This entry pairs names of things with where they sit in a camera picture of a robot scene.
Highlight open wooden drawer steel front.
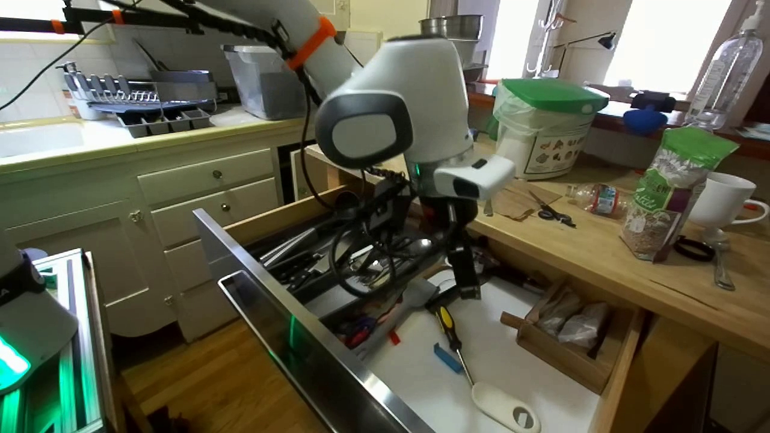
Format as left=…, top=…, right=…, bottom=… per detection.
left=194, top=180, right=649, bottom=433

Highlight blue round object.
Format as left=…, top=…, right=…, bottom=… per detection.
left=622, top=108, right=669, bottom=137

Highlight black object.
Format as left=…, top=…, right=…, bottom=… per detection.
left=630, top=90, right=678, bottom=114

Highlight cream cabinet drawer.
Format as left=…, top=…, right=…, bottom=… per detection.
left=150, top=177, right=283, bottom=249
left=137, top=148, right=277, bottom=207

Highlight black scissors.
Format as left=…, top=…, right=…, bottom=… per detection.
left=529, top=191, right=578, bottom=229

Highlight grey spatula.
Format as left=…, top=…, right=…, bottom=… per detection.
left=366, top=278, right=440, bottom=357

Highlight white bin with green lid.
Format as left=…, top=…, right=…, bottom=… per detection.
left=486, top=78, right=610, bottom=181

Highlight crumpled plastic bottle red label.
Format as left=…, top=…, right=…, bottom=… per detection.
left=565, top=182, right=630, bottom=219

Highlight small blue block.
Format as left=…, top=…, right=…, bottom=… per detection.
left=433, top=343, right=464, bottom=374

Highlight heap of kitchen utensils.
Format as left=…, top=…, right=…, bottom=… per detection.
left=259, top=220, right=447, bottom=313

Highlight heap of clear plastic bags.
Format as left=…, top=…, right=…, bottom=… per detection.
left=535, top=289, right=612, bottom=351

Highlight wooden box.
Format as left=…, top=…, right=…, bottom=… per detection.
left=500, top=281, right=639, bottom=395

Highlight window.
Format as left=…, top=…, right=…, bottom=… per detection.
left=484, top=0, right=547, bottom=82
left=603, top=0, right=735, bottom=94

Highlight stack of metal bowls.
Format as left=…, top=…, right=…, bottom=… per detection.
left=419, top=14, right=490, bottom=83

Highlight white flat scraper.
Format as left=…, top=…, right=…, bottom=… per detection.
left=471, top=381, right=542, bottom=433

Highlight white hook rack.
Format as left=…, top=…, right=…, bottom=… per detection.
left=524, top=0, right=564, bottom=79

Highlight green bag of grain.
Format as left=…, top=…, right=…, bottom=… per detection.
left=621, top=126, right=740, bottom=264

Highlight black desk lamp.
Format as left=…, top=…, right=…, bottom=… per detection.
left=550, top=31, right=618, bottom=79

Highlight clear plastic container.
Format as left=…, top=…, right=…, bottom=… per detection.
left=221, top=43, right=315, bottom=121

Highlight white mug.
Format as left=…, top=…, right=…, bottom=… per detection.
left=688, top=172, right=770, bottom=242

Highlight metal spoon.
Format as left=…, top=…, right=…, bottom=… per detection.
left=706, top=231, right=736, bottom=292

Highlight tall clear pump bottle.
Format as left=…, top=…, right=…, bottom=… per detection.
left=684, top=0, right=765, bottom=131

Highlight grey dish rack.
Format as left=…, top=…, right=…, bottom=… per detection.
left=57, top=60, right=219, bottom=140

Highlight black pole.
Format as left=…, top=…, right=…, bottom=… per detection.
left=0, top=5, right=206, bottom=35

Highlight cream cabinet door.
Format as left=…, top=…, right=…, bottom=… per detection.
left=2, top=200, right=176, bottom=339

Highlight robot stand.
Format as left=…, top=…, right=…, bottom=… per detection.
left=0, top=248, right=124, bottom=433

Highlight white sink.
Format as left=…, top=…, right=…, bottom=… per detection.
left=0, top=117, right=86, bottom=161

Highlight yellow black handled screwdriver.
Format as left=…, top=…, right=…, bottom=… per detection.
left=430, top=304, right=476, bottom=387

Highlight black ring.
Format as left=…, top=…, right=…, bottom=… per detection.
left=672, top=235, right=717, bottom=263

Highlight black cable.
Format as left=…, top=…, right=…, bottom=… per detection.
left=0, top=0, right=146, bottom=113

